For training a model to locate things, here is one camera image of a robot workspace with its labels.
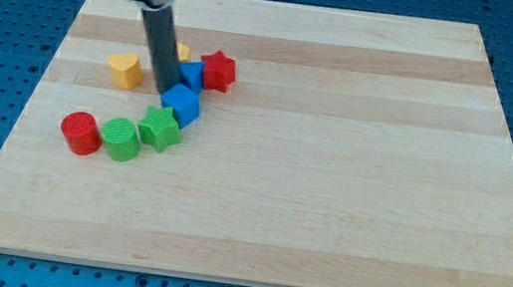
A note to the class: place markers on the red star block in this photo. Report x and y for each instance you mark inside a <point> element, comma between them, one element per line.
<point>218,72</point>

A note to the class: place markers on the green star block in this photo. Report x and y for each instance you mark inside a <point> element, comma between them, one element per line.
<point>159,128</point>

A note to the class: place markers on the blue cube block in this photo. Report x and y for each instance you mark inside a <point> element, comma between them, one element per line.
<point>184,103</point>

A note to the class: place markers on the blue triangle block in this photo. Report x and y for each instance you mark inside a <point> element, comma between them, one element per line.
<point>191,75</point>

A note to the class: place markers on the light wooden board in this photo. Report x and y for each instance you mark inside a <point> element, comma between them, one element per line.
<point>354,149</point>

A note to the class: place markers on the yellow block behind rod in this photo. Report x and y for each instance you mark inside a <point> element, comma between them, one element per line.
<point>183,53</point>

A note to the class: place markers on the green cylinder block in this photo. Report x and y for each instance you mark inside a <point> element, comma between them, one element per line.
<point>120,139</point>

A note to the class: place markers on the yellow heart block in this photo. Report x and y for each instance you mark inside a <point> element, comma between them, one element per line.
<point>126,71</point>

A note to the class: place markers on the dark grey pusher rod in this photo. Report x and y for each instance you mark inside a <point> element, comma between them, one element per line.
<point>160,33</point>

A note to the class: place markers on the red cylinder block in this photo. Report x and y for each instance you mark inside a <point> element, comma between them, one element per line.
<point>81,132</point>

